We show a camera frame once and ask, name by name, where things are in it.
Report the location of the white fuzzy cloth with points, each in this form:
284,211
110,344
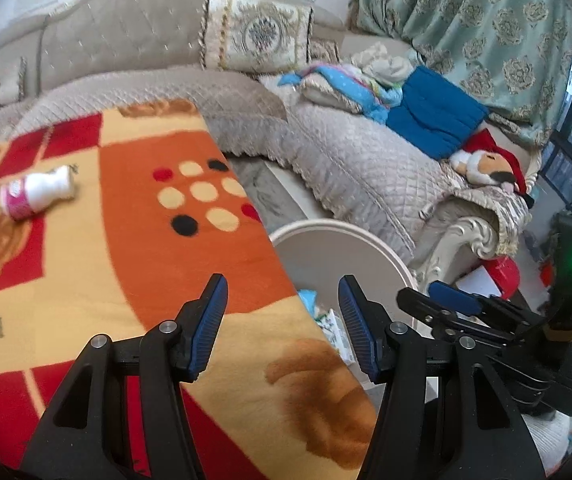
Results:
546,445

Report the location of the striped fringed cushion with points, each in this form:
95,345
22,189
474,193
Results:
5,82

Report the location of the blue folded blanket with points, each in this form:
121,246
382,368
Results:
436,110

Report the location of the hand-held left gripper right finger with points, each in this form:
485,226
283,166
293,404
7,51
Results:
358,330

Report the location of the beige quilted sofa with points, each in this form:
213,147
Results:
366,160

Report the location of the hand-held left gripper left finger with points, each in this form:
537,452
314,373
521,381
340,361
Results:
208,325

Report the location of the large patterned cushion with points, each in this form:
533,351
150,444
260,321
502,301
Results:
258,32

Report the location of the blue snack packet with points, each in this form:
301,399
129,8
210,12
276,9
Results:
310,302

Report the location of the red round stool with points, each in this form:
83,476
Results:
503,275

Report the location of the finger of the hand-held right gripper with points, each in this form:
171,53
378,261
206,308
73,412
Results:
441,317
453,296

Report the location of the small white pink-label bottle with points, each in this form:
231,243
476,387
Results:
35,194

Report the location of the red hat plush toy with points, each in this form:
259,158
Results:
491,165

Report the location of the teal patterned curtain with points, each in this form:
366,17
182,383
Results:
466,25

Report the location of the colourful clothes pile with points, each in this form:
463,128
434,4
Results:
346,85

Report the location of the white round bin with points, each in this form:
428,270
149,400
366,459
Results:
346,230

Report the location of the small patterned cushion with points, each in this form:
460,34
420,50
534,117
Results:
323,51

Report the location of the orange red printed blanket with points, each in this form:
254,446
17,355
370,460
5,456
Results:
130,260

